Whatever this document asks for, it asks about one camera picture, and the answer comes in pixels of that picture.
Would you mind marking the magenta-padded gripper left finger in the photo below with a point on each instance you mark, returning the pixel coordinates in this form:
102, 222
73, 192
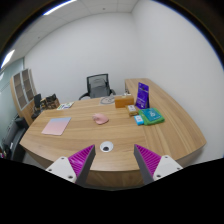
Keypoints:
80, 160

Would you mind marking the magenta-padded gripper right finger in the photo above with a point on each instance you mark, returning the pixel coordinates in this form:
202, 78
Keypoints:
150, 160

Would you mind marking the pink computer mouse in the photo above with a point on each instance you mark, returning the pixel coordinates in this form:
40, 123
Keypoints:
100, 118

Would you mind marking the pink-blue gradient mouse pad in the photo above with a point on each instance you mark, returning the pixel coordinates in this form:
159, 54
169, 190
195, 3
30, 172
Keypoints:
56, 126

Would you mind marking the blue packet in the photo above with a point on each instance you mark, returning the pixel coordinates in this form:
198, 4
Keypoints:
138, 120

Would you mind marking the green packet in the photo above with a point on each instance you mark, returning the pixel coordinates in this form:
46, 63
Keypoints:
153, 116

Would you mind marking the white green sticker sheet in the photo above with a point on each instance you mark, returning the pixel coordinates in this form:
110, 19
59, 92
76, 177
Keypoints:
65, 106

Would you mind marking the orange-brown cardboard box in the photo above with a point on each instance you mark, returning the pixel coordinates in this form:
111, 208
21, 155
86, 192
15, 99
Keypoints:
124, 101

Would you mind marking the large brown cardboard box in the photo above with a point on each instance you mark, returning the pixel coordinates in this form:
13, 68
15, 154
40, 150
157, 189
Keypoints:
53, 101

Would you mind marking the purple standing pouch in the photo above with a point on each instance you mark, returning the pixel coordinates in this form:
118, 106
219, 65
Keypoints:
142, 95

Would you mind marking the small brown cardboard box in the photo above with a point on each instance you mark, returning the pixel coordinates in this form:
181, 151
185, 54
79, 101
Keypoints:
44, 104

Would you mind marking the small black chair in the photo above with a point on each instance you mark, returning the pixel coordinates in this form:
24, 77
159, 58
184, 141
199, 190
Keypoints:
37, 100

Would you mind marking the grey backpack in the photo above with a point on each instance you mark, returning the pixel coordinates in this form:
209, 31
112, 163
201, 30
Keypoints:
99, 88

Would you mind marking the black mesh office chair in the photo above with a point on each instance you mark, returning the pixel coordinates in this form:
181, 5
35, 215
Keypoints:
97, 75

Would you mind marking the wooden shelf unit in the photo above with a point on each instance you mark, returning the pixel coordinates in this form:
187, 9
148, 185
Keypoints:
23, 90

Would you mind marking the ceiling light panel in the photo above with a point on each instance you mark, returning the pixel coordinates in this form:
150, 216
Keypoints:
7, 58
60, 6

